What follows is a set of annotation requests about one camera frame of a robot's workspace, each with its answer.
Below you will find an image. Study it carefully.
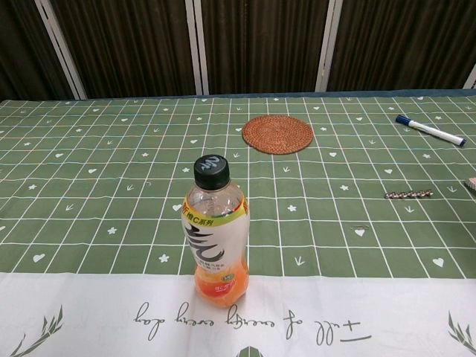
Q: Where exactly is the silver chain bracelet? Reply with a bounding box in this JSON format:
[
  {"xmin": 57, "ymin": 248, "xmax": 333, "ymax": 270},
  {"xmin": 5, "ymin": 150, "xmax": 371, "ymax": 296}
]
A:
[{"xmin": 385, "ymin": 190, "xmax": 424, "ymax": 199}]

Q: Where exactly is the round woven rattan coaster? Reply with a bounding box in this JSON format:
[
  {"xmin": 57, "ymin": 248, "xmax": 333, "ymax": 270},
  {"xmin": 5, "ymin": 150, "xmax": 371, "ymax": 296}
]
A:
[{"xmin": 242, "ymin": 115, "xmax": 313, "ymax": 154}]

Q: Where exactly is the orange drink plastic bottle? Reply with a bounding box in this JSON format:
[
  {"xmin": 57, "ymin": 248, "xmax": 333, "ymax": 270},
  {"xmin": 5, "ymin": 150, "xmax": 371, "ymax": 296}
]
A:
[{"xmin": 181, "ymin": 153, "xmax": 249, "ymax": 311}]

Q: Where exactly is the dark folding screen with white frames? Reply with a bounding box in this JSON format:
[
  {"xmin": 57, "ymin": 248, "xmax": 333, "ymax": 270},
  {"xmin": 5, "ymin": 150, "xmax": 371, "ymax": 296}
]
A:
[{"xmin": 0, "ymin": 0, "xmax": 476, "ymax": 100}]

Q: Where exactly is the green checked tablecloth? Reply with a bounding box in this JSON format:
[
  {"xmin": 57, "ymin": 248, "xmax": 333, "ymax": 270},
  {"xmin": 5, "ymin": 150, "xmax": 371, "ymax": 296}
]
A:
[{"xmin": 0, "ymin": 90, "xmax": 476, "ymax": 357}]

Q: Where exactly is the white marker with blue cap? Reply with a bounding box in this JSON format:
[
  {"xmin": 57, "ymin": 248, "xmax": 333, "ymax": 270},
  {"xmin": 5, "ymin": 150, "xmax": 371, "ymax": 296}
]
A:
[{"xmin": 395, "ymin": 114, "xmax": 467, "ymax": 147}]

